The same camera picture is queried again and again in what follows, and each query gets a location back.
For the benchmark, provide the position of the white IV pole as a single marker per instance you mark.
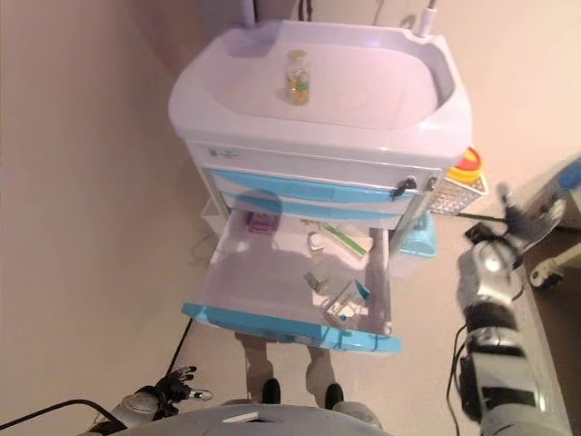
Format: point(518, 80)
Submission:
point(426, 18)

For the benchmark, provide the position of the blue bed corner bumper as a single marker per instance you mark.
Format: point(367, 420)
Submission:
point(569, 175)

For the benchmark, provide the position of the pink medicine box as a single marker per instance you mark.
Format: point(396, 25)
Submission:
point(262, 223)

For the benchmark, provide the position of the blue lidded waste bin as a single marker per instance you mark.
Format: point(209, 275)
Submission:
point(420, 243)

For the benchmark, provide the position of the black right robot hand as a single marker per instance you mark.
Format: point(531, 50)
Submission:
point(526, 222)

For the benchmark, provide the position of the bed caster wheel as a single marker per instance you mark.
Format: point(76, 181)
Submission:
point(544, 278)

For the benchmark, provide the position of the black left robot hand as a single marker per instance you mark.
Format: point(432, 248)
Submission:
point(174, 390)

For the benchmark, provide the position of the white side bin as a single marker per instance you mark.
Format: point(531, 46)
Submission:
point(211, 213)

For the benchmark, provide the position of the right robot leg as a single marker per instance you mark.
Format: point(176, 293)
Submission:
point(345, 404)

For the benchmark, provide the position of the blue fronted medicine drawer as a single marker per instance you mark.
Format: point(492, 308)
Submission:
point(263, 281)

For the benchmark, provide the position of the white medical cart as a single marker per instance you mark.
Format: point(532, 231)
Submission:
point(363, 91)

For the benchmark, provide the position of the small white medicine bottle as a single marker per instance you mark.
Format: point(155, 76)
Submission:
point(315, 243)

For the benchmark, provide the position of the left robot leg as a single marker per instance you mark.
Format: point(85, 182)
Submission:
point(271, 391)

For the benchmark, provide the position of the silver cart latch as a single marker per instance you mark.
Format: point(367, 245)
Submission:
point(431, 184)

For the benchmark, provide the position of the grey robot torso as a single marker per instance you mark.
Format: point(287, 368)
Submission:
point(249, 422)

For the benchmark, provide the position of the blue white medicine box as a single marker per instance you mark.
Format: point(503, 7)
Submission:
point(345, 304)

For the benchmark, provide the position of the small grey medicine box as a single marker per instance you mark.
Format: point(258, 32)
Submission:
point(317, 280)

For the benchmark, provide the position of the yellow sharps container red lid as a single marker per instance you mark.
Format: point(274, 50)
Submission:
point(465, 165)

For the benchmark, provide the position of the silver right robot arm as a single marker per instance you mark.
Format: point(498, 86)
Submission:
point(495, 327)

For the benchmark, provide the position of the blue fronted widest drawer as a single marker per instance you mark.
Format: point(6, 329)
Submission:
point(318, 186)

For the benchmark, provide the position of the blue fronted closed drawer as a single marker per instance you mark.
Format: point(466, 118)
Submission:
point(340, 211)

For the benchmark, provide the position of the clear bottle yellow capsules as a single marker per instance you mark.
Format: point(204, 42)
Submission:
point(297, 84)

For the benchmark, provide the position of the robot leg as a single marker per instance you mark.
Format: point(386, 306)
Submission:
point(345, 404)
point(271, 391)

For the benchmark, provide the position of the green white medicine box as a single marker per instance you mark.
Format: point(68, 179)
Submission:
point(349, 243)

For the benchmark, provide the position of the black cart key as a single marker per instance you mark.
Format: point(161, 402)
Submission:
point(404, 186)

